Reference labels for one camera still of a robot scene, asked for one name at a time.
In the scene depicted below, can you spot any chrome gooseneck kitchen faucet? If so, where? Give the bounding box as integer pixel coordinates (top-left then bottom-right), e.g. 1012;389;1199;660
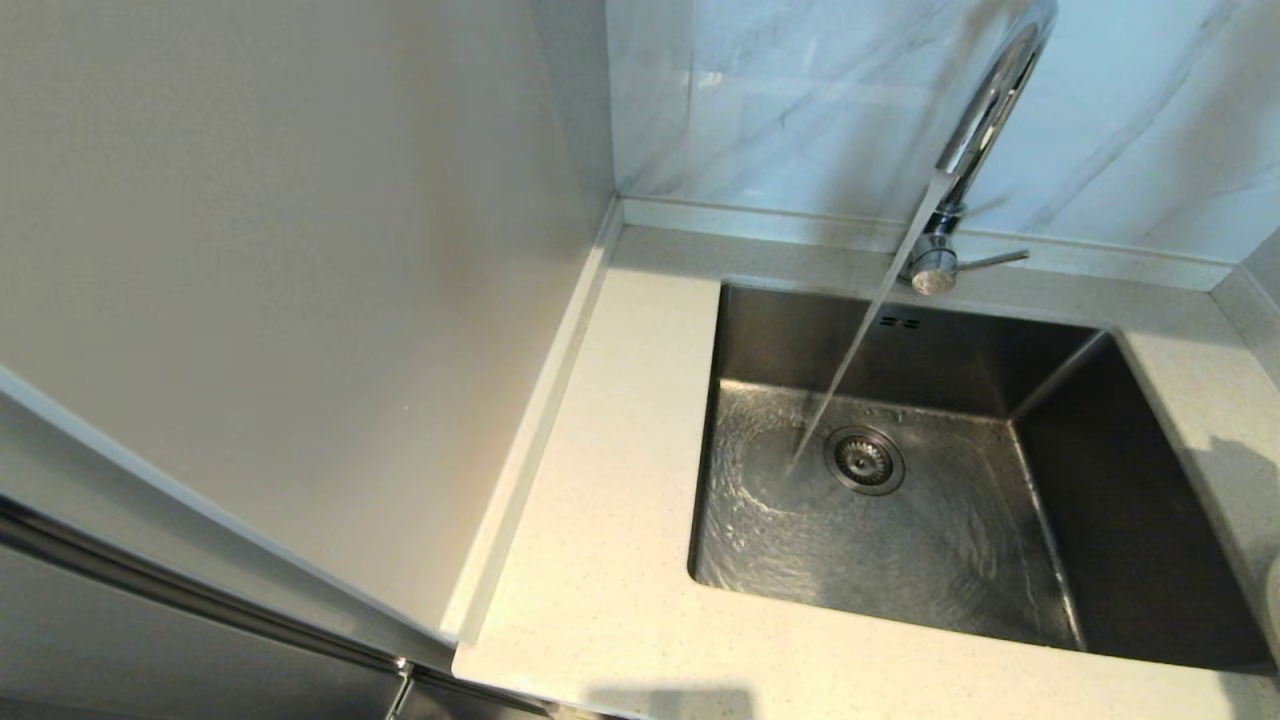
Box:
898;0;1061;297

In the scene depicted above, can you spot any stainless steel sink basin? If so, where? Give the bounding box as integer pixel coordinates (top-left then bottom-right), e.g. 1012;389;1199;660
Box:
688;283;1276;673

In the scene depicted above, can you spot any round metal drain strainer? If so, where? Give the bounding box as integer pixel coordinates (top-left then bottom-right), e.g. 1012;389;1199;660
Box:
824;427;906;497

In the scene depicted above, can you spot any grey metal appliance door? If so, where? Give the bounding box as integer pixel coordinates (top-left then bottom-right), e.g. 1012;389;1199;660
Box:
0;368;561;720

